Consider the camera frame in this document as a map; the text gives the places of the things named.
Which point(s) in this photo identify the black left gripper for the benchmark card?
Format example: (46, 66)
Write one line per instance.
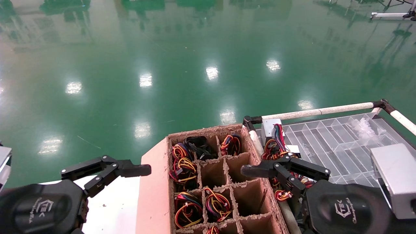
(35, 208)

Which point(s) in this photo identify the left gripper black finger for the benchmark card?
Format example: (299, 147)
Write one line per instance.
(136, 170)

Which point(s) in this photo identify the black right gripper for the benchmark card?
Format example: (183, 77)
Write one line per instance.
(344, 208)

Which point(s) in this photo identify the brown cardboard divider box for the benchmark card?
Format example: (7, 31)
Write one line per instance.
(152, 195)

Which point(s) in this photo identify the clear plastic compartment tray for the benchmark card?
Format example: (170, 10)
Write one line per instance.
(331, 143)

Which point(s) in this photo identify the crumpled clear plastic film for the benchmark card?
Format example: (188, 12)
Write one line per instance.
(364, 126)

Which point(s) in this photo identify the white stand base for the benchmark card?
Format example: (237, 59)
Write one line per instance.
(386, 15)

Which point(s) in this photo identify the black caster wheel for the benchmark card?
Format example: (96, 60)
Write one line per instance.
(410, 14)

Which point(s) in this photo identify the black frame corner connector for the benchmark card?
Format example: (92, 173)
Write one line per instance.
(248, 123)
(383, 104)

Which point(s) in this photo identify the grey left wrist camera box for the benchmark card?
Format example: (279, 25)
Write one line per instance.
(4, 162)

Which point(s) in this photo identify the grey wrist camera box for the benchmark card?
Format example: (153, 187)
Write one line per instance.
(4, 162)
(396, 175)

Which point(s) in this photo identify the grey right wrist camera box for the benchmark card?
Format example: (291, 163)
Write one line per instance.
(396, 175)

